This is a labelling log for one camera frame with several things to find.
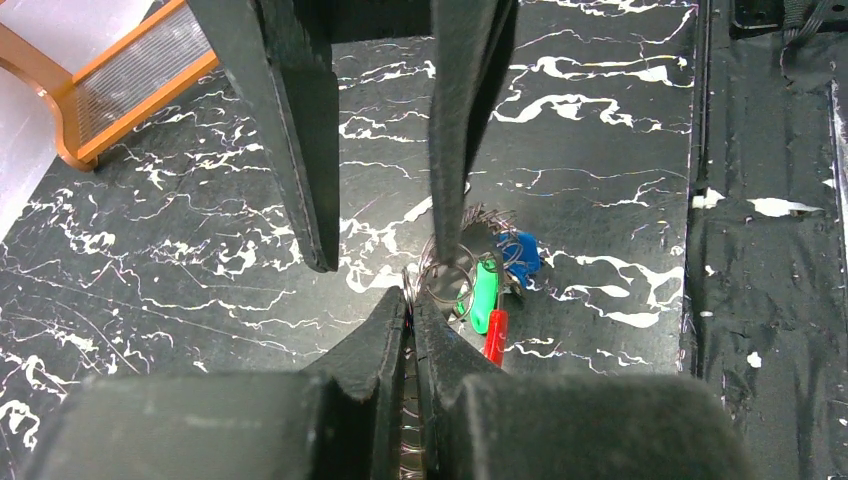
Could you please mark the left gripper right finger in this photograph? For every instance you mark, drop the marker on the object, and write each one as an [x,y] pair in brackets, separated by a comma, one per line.
[485,423]

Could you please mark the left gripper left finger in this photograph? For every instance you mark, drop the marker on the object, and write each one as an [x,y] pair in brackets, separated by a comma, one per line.
[329,420]

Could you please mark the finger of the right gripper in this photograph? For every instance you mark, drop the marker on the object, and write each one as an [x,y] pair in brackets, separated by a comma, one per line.
[277,56]
[474,42]

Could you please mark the keyring with coloured key tags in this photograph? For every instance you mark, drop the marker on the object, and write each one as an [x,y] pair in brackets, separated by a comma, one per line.
[470,293]

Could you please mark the orange wooden shelf rack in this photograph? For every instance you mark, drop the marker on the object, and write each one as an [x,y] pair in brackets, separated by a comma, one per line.
[140,74]

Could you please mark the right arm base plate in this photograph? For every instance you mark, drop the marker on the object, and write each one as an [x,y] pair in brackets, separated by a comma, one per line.
[766,278]

